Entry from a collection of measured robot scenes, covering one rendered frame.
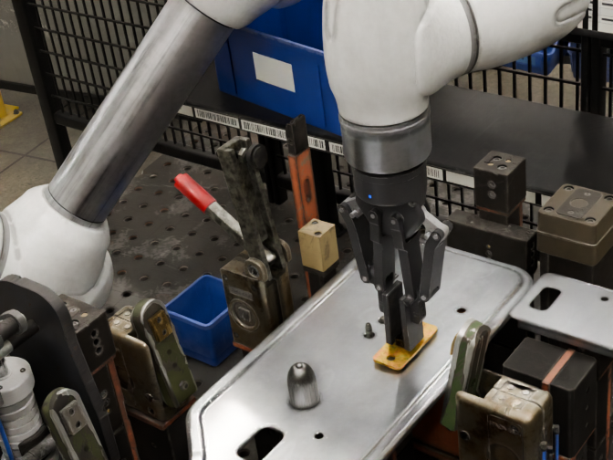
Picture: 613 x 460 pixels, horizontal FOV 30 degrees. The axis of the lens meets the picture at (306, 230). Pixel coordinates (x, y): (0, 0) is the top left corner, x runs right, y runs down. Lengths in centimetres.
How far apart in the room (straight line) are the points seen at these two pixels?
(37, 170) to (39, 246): 226
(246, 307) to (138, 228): 80
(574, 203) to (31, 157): 289
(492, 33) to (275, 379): 45
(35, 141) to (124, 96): 252
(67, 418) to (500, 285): 54
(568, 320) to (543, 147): 35
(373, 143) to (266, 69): 65
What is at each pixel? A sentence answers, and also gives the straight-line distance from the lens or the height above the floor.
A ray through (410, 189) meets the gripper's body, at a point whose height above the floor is 123.
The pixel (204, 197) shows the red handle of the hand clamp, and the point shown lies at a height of 113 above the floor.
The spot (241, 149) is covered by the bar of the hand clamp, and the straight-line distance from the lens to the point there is 129.
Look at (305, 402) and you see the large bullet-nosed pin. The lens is 123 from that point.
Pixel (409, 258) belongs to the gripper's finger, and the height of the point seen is 114.
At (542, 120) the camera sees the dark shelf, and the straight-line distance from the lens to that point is 167.
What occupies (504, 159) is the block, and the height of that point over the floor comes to 108.
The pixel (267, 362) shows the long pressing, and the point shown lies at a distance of 131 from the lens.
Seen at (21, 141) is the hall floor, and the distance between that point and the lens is 422.
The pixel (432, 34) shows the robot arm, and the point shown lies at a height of 139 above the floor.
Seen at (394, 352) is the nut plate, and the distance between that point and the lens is 129.
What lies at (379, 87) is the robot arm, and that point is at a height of 135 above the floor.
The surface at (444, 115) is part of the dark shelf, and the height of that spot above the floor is 103.
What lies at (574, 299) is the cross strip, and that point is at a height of 100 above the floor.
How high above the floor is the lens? 182
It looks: 33 degrees down
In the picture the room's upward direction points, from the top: 8 degrees counter-clockwise
